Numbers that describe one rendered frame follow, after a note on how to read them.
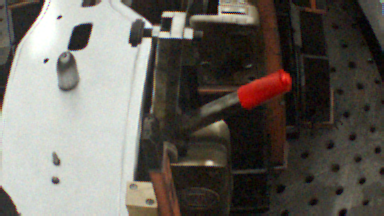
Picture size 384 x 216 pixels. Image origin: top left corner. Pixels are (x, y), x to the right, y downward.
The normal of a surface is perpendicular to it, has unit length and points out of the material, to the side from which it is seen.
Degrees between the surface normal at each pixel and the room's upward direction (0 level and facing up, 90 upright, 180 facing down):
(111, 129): 0
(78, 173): 0
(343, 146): 0
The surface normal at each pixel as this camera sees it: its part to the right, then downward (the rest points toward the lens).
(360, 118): -0.09, -0.64
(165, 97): -0.08, 0.76
